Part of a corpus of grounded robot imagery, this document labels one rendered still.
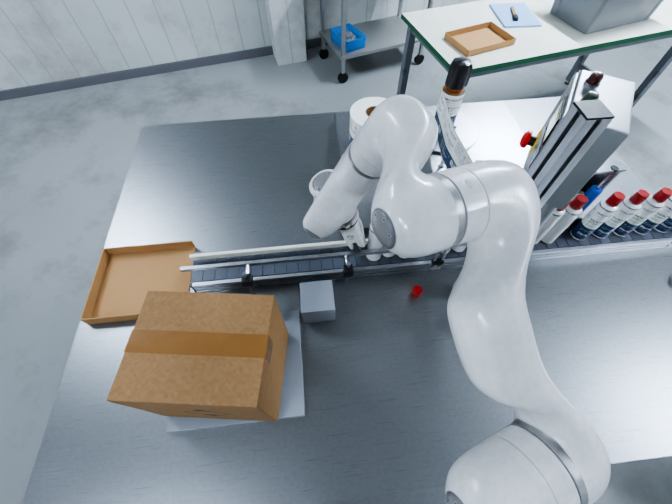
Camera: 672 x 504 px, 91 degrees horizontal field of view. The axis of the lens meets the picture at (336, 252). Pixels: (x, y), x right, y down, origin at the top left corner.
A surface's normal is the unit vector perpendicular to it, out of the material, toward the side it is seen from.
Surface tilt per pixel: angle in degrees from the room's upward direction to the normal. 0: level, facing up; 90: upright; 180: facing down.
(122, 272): 0
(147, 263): 0
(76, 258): 0
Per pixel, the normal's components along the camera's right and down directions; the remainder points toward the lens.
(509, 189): 0.31, -0.08
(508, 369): -0.18, 0.17
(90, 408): 0.00, -0.54
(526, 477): 0.00, -0.73
